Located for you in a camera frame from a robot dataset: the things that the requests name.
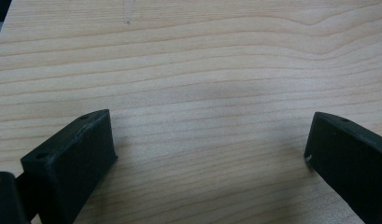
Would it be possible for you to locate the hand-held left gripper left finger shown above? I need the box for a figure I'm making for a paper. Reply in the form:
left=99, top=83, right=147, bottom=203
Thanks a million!
left=20, top=108, right=119, bottom=224

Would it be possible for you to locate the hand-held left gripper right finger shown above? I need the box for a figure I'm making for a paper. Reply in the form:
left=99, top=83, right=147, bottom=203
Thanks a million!
left=304, top=111, right=382, bottom=224

